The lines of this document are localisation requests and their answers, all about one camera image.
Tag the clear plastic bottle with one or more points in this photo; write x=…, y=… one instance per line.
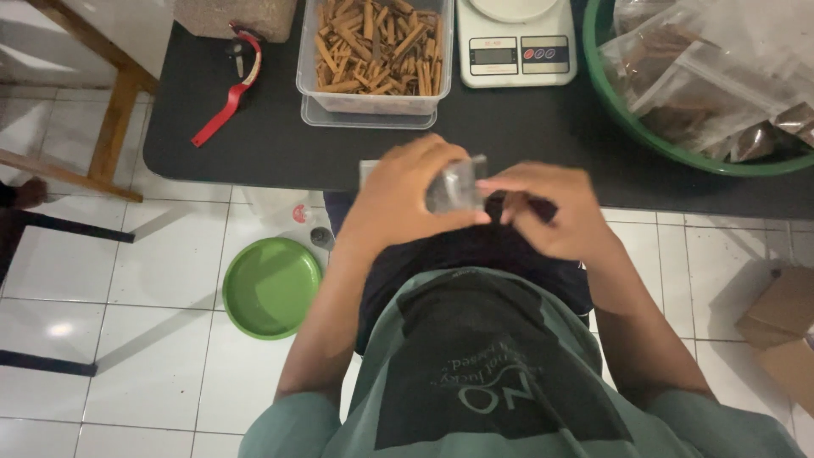
x=283, y=210

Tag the heap of filled clear pouches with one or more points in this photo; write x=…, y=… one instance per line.
x=706, y=76

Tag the round green plastic lid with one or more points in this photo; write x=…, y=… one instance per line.
x=272, y=289

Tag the green plastic basin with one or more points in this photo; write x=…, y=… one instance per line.
x=626, y=121

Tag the dark shorts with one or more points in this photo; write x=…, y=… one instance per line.
x=458, y=254

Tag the person's right hand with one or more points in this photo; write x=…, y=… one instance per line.
x=563, y=213

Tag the green printed t-shirt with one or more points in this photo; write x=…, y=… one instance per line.
x=483, y=381

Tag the clear plastic container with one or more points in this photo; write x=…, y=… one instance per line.
x=375, y=105

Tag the person's left hand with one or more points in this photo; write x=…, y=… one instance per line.
x=391, y=197

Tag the white digital kitchen scale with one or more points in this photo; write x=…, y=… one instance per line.
x=515, y=54

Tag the pile of cinnamon sticks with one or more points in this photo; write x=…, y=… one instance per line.
x=378, y=48

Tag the small clear plastic pouch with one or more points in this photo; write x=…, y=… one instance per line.
x=459, y=187

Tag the black metal chair frame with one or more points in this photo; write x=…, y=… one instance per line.
x=38, y=219

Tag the wooden table frame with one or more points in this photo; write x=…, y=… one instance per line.
x=117, y=108

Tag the beige coarse sack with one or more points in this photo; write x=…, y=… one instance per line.
x=235, y=18

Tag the brown cardboard box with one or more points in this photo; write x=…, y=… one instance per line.
x=782, y=324

